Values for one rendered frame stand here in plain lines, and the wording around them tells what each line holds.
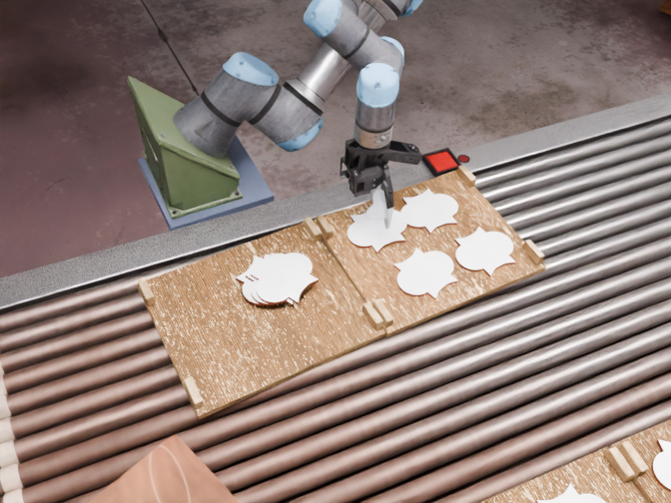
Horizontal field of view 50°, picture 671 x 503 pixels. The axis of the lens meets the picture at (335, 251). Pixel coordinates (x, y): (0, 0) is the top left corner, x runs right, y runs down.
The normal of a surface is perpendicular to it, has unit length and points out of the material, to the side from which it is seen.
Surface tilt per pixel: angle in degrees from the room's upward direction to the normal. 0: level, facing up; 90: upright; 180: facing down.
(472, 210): 0
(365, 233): 3
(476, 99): 0
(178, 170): 90
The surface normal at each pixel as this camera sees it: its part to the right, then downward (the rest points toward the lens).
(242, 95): 0.11, 0.51
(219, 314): 0.04, -0.65
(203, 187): 0.44, 0.70
